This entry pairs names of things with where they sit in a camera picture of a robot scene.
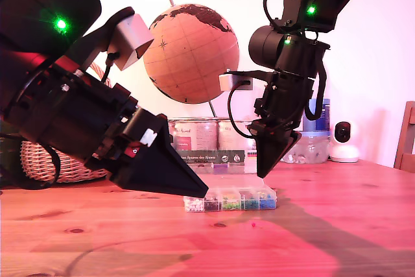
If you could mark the clear plastic pin organizer box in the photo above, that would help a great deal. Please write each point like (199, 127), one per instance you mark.
(227, 204)

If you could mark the large clear water bottle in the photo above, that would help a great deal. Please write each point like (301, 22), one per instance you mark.
(317, 150)

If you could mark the wooden chair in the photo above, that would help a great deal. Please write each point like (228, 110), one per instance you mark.
(405, 147)

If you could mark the dark pet food bag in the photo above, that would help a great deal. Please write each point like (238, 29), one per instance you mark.
(9, 155)

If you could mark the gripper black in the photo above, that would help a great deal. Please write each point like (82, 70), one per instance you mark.
(285, 105)
(74, 115)

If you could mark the cork globe on stand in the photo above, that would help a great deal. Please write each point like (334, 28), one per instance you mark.
(191, 63)

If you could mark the tin can with red label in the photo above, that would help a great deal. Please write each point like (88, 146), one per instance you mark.
(194, 136)

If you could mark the arm grey camera box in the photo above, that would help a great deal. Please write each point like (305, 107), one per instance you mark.
(230, 82)
(133, 40)

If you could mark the cardboard can tray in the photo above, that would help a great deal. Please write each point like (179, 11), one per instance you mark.
(227, 157)

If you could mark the tin can with white label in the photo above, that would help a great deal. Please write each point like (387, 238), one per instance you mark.
(253, 144)
(231, 136)

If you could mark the small white round camera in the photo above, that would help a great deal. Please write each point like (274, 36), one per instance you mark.
(343, 152)

